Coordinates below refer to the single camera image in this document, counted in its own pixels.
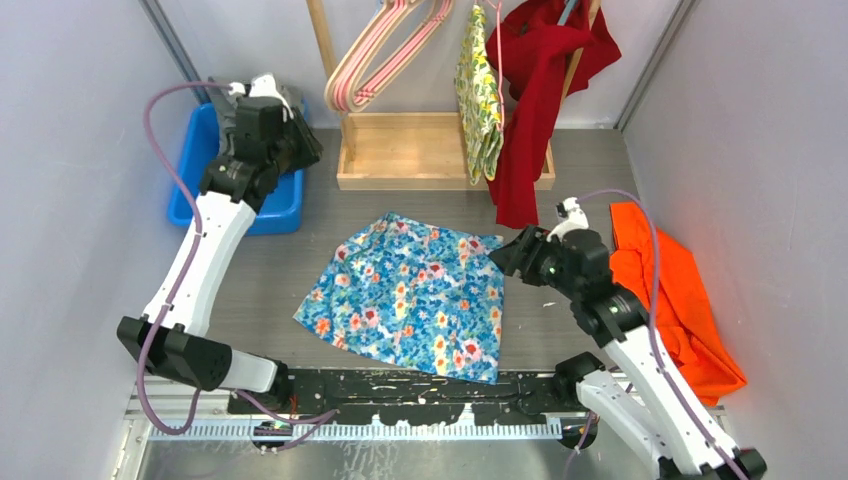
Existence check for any blue plastic bin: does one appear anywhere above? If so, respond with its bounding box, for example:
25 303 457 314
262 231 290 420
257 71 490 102
166 103 306 236

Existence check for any red skirt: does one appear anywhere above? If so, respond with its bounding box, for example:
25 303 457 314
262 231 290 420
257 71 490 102
486 1 621 229

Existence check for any beige hanger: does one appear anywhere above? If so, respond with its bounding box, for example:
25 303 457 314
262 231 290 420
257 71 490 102
323 0 432 114

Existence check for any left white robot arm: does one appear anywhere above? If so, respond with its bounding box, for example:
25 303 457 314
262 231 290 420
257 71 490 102
117 97 322 413

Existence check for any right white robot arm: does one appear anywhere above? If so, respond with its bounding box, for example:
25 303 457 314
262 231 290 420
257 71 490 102
489 226 767 479

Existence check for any thin pink wire hanger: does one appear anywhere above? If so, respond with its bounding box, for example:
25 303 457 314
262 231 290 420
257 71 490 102
485 0 506 131

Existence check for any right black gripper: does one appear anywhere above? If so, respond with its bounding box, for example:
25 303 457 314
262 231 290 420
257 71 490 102
489 222 581 298

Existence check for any orange garment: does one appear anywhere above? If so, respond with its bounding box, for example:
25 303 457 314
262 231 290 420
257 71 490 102
610 202 747 407

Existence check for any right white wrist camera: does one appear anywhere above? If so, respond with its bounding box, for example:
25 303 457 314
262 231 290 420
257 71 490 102
546 197 589 242

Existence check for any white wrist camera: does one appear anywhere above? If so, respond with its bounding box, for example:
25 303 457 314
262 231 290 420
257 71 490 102
546 197 589 242
228 73 295 122

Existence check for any grey garment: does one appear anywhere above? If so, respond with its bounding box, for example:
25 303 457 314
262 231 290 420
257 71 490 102
209 74 307 131

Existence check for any slotted cable duct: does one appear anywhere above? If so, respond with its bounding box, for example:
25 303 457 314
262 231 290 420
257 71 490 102
148 417 562 442

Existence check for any blue floral garment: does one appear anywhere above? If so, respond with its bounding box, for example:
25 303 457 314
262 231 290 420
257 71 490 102
293 212 505 385

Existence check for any grey-blue hanger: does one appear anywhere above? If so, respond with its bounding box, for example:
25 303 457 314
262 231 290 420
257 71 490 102
557 0 579 26

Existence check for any yellow floral garment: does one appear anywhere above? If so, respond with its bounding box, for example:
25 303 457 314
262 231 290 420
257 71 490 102
454 4 504 185

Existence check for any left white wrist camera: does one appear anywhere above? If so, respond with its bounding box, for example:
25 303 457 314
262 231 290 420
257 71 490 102
228 73 295 122

